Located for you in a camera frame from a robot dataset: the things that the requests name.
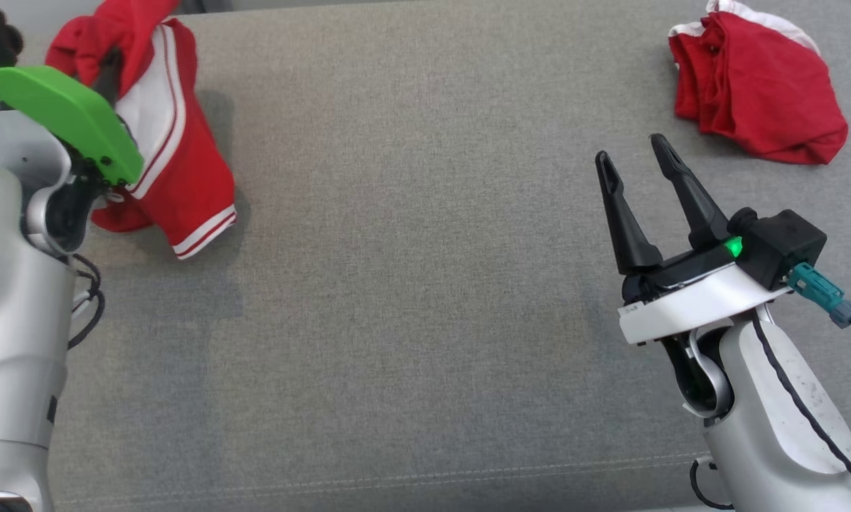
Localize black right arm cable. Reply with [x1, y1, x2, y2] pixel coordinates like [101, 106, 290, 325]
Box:
[689, 311, 851, 512]

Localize red basketball shorts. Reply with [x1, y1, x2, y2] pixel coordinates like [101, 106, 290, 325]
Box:
[668, 0, 850, 166]

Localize grey fabric sofa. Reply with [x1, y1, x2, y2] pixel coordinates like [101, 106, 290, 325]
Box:
[13, 0, 851, 512]

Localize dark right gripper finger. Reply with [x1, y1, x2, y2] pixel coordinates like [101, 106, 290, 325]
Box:
[595, 151, 665, 277]
[649, 134, 732, 250]

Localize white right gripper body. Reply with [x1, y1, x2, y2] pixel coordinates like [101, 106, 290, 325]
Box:
[618, 242, 793, 346]

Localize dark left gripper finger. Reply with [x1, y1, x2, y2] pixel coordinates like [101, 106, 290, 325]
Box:
[92, 47, 124, 105]

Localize right teal-plug camera cable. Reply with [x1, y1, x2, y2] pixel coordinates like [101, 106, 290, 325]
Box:
[786, 262, 851, 360]

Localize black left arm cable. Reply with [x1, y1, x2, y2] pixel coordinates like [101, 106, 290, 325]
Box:
[65, 252, 107, 351]

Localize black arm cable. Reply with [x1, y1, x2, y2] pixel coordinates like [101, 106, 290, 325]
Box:
[65, 252, 107, 351]
[689, 311, 851, 512]

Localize red white-trimmed jersey shirt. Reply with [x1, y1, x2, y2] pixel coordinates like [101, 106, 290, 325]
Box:
[44, 0, 238, 261]

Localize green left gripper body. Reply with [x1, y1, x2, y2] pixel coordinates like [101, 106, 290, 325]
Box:
[0, 65, 146, 188]

